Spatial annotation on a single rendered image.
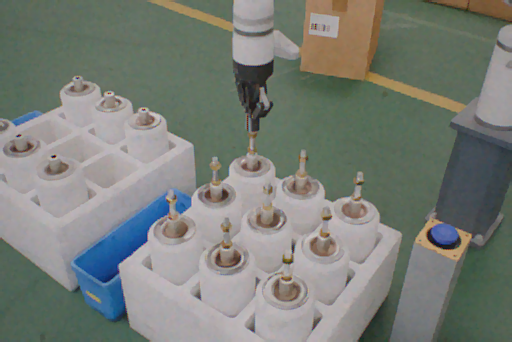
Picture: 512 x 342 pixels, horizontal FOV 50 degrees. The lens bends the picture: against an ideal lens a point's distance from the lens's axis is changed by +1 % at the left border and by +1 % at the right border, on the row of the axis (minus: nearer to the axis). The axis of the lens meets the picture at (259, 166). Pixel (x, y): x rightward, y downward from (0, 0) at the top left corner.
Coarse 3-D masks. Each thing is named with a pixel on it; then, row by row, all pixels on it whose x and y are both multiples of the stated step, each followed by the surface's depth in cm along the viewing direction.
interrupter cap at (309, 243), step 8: (312, 232) 97; (304, 240) 96; (312, 240) 96; (336, 240) 96; (304, 248) 94; (312, 248) 95; (336, 248) 95; (344, 248) 94; (312, 256) 93; (320, 256) 93; (328, 256) 93; (336, 256) 93
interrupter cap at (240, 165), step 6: (246, 156) 116; (258, 156) 116; (234, 162) 114; (240, 162) 114; (246, 162) 115; (258, 162) 115; (264, 162) 114; (234, 168) 113; (240, 168) 112; (246, 168) 113; (258, 168) 113; (264, 168) 112; (240, 174) 111; (246, 174) 111; (252, 174) 111; (258, 174) 111; (264, 174) 111
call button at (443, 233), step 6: (432, 228) 88; (438, 228) 88; (444, 228) 88; (450, 228) 88; (432, 234) 88; (438, 234) 87; (444, 234) 87; (450, 234) 87; (456, 234) 87; (438, 240) 87; (444, 240) 86; (450, 240) 86; (456, 240) 87
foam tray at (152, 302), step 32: (320, 224) 110; (384, 256) 103; (128, 288) 103; (160, 288) 96; (192, 288) 97; (352, 288) 97; (384, 288) 113; (160, 320) 101; (192, 320) 94; (224, 320) 91; (320, 320) 94; (352, 320) 99
